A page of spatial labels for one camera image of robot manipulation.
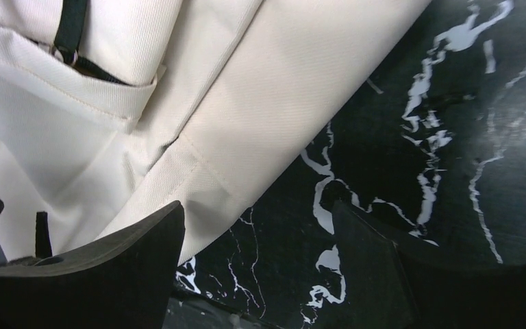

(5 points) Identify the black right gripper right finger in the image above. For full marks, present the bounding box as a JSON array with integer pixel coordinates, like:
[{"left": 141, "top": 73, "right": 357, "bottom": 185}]
[{"left": 332, "top": 201, "right": 526, "bottom": 328}]

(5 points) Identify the beige student backpack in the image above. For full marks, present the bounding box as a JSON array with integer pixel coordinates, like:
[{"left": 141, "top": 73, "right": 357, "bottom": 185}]
[{"left": 0, "top": 1, "right": 427, "bottom": 260}]

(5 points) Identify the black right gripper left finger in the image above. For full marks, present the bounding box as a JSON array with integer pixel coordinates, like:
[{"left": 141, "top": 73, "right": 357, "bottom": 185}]
[{"left": 0, "top": 201, "right": 185, "bottom": 328}]

